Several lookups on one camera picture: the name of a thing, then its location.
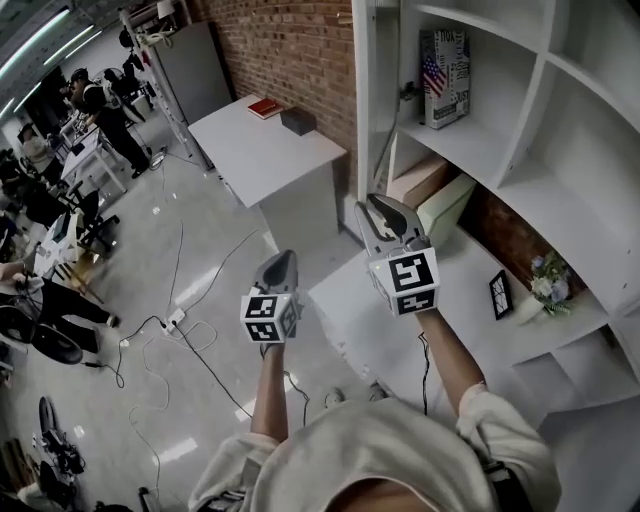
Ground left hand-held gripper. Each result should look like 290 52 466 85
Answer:
240 249 307 346

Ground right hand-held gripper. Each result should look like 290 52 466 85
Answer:
354 193 441 319

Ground white cabinet door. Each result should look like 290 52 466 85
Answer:
351 0 403 202

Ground person's left forearm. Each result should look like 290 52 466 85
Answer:
249 341 292 443

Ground person's right forearm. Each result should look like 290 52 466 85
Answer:
416 306 487 417

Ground white open shelf cabinet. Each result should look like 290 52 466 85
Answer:
349 0 640 431

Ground grey tall cabinet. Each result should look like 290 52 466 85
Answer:
148 20 237 127

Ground brown cardboard box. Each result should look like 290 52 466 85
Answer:
386 155 454 207

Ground pale green box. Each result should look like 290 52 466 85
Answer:
415 172 478 247

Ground white power strip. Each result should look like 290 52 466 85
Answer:
161 307 188 335

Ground white side table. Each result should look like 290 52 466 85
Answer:
187 93 350 251

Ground dark grey box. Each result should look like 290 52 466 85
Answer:
279 106 318 138

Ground flag print book box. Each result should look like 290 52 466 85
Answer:
418 28 472 131

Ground red book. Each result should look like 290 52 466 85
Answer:
247 97 284 121

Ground potted flowers in white pot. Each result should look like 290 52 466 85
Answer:
517 251 576 325

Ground black office chair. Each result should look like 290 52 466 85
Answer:
58 180 122 254

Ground wooden stool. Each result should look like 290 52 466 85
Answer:
52 248 107 305

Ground white desk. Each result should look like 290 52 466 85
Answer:
58 127 129 202

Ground person's cream sweatshirt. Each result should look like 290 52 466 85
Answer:
187 382 564 512

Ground white metal rack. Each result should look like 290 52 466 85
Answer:
118 0 206 171

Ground black equipment pile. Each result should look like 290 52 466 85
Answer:
29 395 87 506

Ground black floor cable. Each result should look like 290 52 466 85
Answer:
82 217 261 419

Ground black picture frame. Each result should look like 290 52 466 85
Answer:
488 269 515 322

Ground white floor cable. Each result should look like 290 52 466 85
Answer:
128 319 219 501

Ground black shoulder strap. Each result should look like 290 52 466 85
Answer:
480 460 535 512

